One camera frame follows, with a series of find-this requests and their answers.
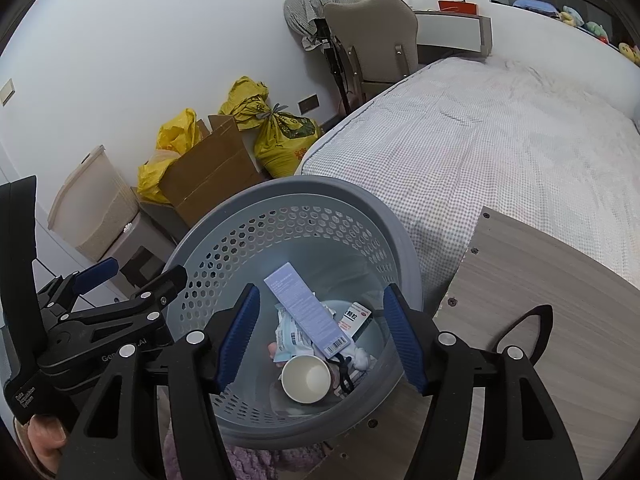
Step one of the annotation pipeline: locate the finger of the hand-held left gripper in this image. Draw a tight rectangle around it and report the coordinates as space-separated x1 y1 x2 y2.
32 257 119 311
50 264 188 330

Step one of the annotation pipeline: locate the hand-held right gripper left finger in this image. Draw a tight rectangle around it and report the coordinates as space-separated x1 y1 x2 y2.
57 282 262 480

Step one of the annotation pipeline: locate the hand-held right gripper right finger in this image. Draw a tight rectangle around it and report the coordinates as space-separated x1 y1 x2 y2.
382 284 583 480

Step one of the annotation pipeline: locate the green white medicine box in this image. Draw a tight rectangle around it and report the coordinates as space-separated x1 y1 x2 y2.
336 302 373 338

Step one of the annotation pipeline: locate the blue white wipes packet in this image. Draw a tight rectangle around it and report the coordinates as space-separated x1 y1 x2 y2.
274 305 326 366

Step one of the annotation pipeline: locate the long purple carton box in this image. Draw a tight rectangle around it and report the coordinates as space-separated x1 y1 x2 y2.
263 261 353 359

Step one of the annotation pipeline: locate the black cord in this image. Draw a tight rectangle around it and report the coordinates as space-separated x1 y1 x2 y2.
327 350 357 397

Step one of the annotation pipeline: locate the red printed paper cup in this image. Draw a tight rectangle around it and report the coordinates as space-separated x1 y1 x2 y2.
281 354 332 405

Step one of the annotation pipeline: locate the gray perforated plastic basket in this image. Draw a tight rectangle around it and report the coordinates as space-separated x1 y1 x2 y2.
162 175 426 451

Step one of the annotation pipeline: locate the person's left hand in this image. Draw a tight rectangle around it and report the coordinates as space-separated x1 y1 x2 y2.
12 410 68 476

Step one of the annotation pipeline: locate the beige drawer cabinet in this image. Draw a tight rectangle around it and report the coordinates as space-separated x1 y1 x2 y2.
120 210 176 288

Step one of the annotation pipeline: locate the beige plastic storage bin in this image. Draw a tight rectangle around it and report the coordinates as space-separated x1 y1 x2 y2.
47 145 141 261

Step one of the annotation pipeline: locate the purple fluffy rug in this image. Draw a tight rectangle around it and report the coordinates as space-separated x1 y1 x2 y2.
162 420 326 480

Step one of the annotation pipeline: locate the brown cardboard box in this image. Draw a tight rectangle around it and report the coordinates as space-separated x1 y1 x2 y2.
159 114 268 228

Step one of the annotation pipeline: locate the large yellow plastic bag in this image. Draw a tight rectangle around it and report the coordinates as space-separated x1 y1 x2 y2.
137 108 203 204

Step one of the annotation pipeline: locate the yellow sack with gray tie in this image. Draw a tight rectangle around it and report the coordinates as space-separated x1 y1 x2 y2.
252 105 321 178

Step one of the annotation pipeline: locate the bed with gray checked sheet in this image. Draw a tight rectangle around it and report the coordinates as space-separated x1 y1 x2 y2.
294 55 640 306

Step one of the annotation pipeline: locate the crumpled yellow bag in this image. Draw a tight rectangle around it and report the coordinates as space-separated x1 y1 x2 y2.
219 76 271 131

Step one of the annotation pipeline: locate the beige upholstered chair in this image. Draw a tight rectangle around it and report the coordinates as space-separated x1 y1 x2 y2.
324 0 420 111

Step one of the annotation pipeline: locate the white and gray desk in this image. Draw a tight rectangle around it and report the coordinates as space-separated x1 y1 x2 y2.
412 9 493 63

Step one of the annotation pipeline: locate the green plush toy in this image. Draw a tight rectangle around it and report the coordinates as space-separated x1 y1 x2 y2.
582 21 611 43

